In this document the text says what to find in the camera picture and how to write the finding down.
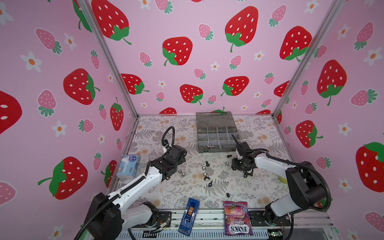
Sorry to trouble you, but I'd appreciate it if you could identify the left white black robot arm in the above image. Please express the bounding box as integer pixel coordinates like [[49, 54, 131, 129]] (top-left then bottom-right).
[[75, 145, 187, 240]]

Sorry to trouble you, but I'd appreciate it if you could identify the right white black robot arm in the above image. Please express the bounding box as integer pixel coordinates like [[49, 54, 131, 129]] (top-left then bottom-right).
[[232, 135, 332, 225]]

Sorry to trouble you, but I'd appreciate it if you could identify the blue white tissue pack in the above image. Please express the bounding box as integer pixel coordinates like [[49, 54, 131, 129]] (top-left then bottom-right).
[[116, 155, 140, 180]]

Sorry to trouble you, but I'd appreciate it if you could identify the yellow green bowl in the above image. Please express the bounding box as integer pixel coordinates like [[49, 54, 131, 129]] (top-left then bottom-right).
[[279, 177, 288, 184]]

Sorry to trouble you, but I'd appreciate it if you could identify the grey plastic compartment organizer box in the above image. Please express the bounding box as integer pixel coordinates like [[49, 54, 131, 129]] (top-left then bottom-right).
[[196, 111, 241, 153]]

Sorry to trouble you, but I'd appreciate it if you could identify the blue rectangular plastic box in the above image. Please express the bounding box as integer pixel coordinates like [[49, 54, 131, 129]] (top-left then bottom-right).
[[178, 198, 200, 237]]

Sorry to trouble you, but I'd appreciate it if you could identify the purple Fox's candy bag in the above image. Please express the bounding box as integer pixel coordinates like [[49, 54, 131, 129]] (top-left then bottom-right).
[[223, 201, 253, 236]]

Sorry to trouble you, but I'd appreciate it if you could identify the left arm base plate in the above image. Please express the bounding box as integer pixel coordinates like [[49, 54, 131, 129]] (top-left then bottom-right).
[[151, 211, 172, 228]]

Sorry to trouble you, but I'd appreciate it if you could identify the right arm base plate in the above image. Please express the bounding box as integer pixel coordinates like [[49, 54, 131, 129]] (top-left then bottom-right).
[[249, 210, 291, 227]]

